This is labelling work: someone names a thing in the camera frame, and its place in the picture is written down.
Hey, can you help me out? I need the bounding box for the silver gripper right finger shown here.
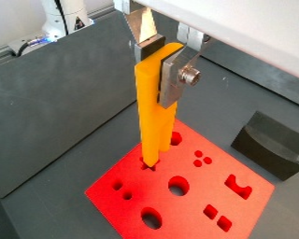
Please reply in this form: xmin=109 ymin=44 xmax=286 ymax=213
xmin=159 ymin=23 xmax=211 ymax=108

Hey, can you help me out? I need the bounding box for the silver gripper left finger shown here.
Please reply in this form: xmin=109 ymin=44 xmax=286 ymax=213
xmin=124 ymin=7 xmax=166 ymax=63

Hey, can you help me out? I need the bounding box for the yellow two-pronged peg object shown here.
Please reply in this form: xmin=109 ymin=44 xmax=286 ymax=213
xmin=135 ymin=43 xmax=182 ymax=167

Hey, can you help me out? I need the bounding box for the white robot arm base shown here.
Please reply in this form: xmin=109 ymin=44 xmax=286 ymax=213
xmin=9 ymin=0 xmax=93 ymax=57

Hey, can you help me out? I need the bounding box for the grey vertical side panel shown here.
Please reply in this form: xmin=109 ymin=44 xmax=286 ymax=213
xmin=0 ymin=12 xmax=136 ymax=198

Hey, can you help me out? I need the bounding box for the black foam block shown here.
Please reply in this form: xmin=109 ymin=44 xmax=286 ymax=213
xmin=231 ymin=111 xmax=299 ymax=181

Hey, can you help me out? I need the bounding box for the red insertion board with holes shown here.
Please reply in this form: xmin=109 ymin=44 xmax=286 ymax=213
xmin=85 ymin=121 xmax=274 ymax=239

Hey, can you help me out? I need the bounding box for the grey back wall panel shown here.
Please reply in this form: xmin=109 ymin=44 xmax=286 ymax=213
xmin=151 ymin=12 xmax=299 ymax=110

